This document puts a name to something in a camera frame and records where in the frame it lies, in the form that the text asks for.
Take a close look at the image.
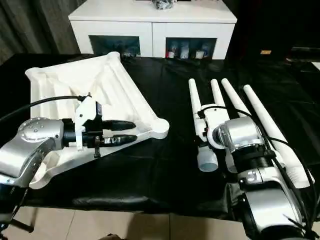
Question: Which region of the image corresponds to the black stand leg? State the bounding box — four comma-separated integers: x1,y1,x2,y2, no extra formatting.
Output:
9,216,35,233

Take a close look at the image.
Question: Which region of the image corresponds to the white plastic table leg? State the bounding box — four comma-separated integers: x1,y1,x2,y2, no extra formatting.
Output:
243,84,315,190
209,78,238,175
187,77,219,173
221,77,287,171

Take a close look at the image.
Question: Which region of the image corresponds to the grey tangled bundle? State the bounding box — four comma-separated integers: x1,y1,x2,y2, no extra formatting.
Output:
149,0,177,11

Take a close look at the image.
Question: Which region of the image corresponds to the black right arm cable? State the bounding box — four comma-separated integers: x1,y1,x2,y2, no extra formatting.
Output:
197,109,317,240

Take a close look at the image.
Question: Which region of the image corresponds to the black robot foot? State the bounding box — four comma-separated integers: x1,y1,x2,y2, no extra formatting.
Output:
99,232,122,240

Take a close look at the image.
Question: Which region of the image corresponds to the white plastic table top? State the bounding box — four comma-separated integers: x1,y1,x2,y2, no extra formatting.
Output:
24,51,171,190

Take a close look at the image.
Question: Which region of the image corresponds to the black work mat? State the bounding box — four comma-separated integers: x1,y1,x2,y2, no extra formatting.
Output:
0,52,320,222

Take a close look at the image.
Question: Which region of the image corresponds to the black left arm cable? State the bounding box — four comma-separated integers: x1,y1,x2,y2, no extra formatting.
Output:
0,93,92,123

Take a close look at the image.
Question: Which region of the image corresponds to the grey curtain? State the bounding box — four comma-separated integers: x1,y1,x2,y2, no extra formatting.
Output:
0,0,92,66

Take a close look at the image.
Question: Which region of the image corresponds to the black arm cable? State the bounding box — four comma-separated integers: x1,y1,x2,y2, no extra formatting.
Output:
0,93,92,123
197,109,317,240

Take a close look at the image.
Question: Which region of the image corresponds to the white sideboard cabinet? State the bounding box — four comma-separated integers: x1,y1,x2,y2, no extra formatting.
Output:
67,0,238,61

